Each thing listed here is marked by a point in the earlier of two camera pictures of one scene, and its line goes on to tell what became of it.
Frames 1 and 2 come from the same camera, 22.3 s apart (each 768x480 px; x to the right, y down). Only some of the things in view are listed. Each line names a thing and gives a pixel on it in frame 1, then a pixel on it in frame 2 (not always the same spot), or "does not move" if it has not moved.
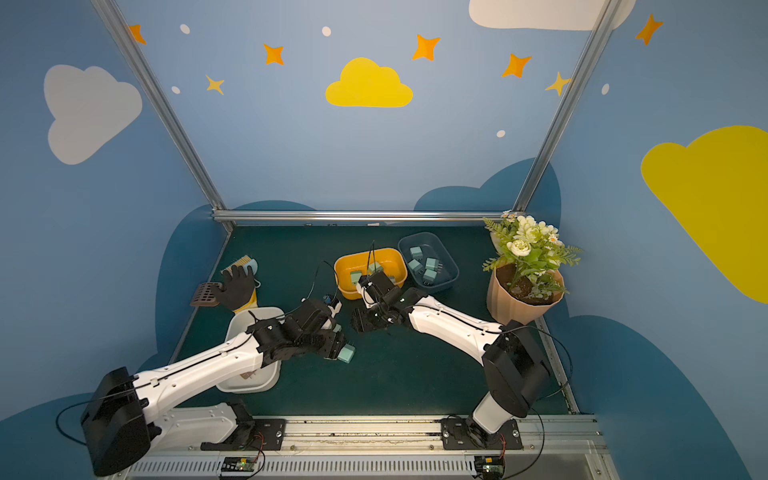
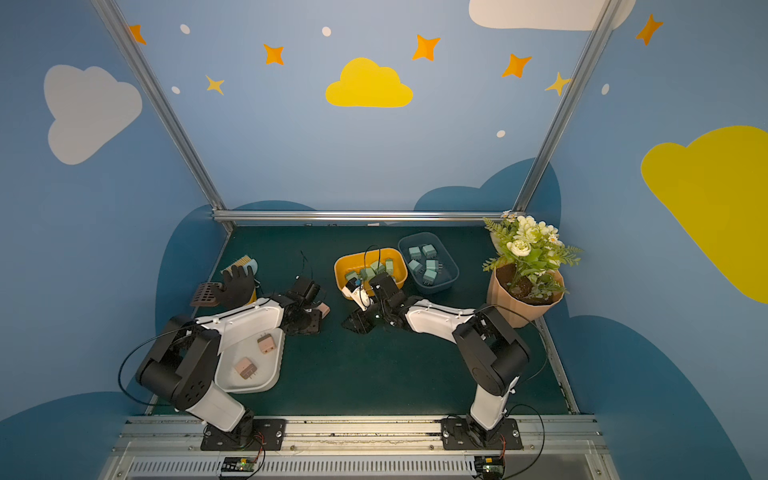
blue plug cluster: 415,265 does not move
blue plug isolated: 433,263 does not move
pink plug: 248,374 does not move
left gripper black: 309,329 -> 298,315
